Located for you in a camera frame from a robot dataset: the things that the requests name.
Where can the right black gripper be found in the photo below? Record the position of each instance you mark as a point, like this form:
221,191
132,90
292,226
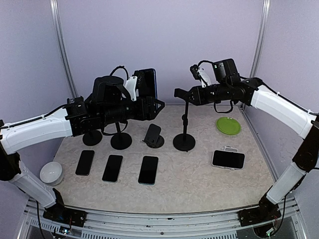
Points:
199,98

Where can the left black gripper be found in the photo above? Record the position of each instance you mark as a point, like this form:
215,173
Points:
150,114

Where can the blue phone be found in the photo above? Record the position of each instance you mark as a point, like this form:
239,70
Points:
149,84

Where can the low black stand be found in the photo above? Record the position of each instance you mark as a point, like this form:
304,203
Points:
153,138

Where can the black round-base stand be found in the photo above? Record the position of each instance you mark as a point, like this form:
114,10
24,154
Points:
120,140

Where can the white small phone stand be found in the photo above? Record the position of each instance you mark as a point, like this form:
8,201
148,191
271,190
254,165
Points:
230,149

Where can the phone with white edge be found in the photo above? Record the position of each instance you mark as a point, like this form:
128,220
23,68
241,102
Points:
148,170
112,169

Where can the tall black phone stand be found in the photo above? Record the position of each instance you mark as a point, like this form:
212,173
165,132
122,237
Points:
92,138

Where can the landscape phone white case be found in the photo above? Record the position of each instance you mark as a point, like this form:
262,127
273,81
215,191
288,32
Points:
228,159

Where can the black phone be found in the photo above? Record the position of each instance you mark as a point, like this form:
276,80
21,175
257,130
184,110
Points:
85,163

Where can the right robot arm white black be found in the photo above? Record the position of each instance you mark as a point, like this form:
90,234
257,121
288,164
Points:
255,93

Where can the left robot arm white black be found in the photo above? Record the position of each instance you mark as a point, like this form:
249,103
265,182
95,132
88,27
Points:
112,100

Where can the green plate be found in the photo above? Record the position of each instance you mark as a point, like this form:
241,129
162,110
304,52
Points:
228,125

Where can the white bowl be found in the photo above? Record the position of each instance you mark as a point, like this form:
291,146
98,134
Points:
51,173

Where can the right aluminium frame post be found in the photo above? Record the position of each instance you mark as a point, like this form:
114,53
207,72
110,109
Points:
261,37

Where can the aluminium frame post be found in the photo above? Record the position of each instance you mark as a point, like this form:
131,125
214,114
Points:
61,45
261,37

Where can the front aluminium rail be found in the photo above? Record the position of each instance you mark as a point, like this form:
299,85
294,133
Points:
223,224

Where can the left aluminium frame post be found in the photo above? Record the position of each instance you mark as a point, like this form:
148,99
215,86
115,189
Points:
61,45

